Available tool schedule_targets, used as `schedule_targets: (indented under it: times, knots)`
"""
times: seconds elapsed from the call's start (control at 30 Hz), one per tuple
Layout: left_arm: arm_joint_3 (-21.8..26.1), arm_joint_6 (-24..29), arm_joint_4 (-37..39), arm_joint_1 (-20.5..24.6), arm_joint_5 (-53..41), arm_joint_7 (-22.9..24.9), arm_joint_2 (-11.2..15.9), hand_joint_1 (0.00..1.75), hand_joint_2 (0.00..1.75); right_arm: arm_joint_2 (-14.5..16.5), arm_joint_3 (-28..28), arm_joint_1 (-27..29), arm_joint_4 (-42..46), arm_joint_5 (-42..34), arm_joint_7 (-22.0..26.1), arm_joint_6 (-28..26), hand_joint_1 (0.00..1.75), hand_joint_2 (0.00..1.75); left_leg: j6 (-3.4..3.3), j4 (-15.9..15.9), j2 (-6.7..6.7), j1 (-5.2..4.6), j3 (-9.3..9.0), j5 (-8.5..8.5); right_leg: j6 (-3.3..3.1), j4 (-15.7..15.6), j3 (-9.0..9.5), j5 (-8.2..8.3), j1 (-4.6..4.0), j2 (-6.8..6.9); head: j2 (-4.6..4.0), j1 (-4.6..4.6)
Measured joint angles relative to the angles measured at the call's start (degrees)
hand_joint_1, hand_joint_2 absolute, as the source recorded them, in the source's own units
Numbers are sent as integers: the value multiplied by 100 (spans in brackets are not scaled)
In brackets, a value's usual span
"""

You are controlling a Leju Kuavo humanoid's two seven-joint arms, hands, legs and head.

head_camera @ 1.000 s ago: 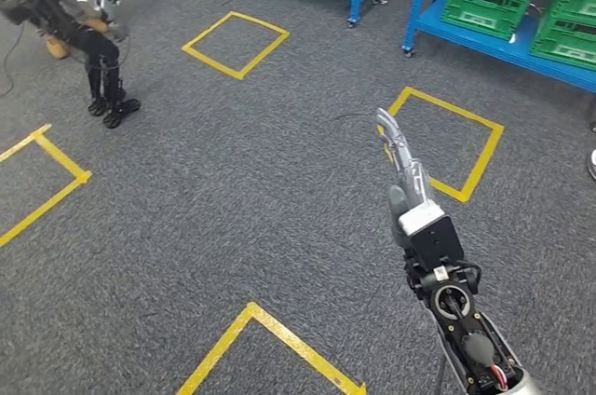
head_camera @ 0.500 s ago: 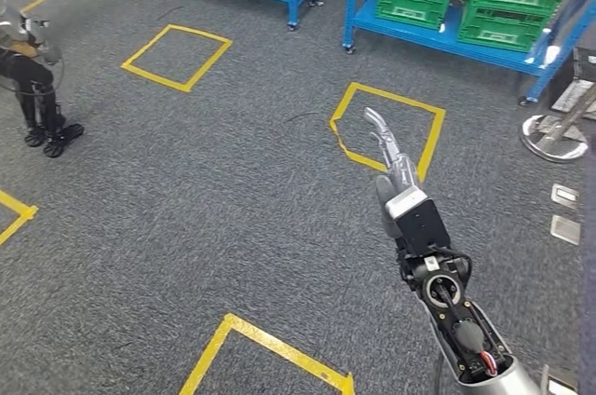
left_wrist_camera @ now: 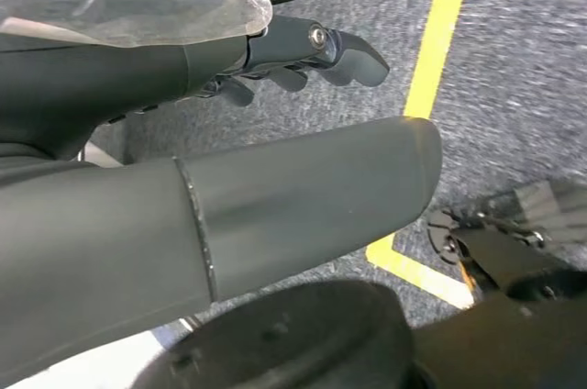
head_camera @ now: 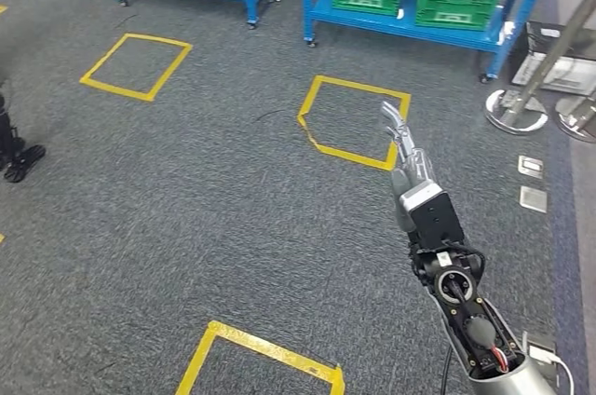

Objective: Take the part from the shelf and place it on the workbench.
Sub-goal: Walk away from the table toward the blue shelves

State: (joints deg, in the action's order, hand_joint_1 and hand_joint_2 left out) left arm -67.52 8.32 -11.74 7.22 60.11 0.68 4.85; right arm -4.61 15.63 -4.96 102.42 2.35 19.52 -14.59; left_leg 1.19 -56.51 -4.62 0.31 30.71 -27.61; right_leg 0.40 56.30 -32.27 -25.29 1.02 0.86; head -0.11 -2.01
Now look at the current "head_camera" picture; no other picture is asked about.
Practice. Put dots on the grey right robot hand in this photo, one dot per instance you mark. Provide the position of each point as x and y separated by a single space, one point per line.
414 164

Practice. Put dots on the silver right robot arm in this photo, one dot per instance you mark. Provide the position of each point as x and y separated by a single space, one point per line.
470 324

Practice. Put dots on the closed metal floor socket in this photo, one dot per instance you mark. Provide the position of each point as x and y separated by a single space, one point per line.
533 199

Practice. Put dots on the black box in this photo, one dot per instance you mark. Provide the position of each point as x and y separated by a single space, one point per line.
568 74

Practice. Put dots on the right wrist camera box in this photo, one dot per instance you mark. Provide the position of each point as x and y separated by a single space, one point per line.
433 219

